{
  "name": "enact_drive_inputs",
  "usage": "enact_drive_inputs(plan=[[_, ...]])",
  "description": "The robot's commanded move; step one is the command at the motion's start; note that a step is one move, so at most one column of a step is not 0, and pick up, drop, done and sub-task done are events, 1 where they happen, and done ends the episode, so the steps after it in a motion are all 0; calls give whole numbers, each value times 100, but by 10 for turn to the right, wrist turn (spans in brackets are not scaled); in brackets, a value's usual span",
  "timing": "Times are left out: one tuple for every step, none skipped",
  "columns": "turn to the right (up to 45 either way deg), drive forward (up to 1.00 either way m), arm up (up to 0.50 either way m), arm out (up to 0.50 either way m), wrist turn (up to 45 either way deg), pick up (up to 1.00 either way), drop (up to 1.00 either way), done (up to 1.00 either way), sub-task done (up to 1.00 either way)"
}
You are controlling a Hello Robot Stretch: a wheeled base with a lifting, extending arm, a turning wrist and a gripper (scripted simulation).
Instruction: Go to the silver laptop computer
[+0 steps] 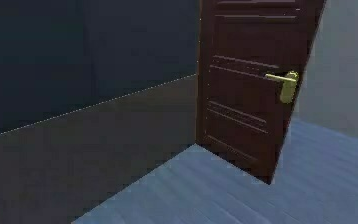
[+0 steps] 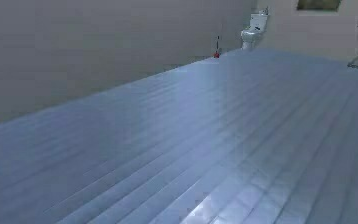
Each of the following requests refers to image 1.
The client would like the dark brown room door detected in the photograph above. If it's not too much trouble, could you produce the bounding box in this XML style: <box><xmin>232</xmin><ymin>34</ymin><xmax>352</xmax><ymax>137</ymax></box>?
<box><xmin>194</xmin><ymin>0</ymin><xmax>328</xmax><ymax>185</ymax></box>

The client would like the brass door handle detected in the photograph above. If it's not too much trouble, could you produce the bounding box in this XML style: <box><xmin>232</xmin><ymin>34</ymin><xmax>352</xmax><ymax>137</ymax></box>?
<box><xmin>264</xmin><ymin>70</ymin><xmax>300</xmax><ymax>105</ymax></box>

